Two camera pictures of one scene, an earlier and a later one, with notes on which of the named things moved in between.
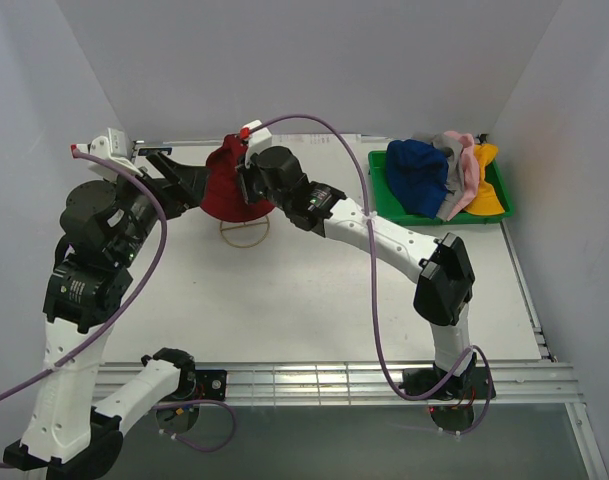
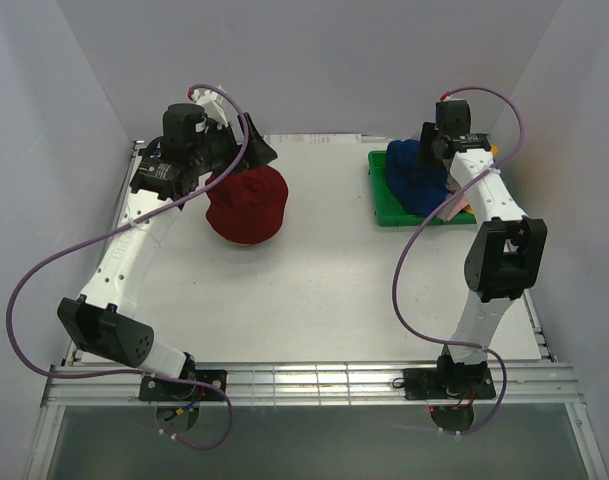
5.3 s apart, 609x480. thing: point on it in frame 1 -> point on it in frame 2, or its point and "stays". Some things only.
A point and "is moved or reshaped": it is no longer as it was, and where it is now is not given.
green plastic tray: (393, 212) stays
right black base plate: (469, 386) stays
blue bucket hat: (418, 175) stays
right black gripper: (246, 175) -> (428, 133)
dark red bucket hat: (223, 196) is moved or reshaped
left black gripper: (181, 185) -> (259, 152)
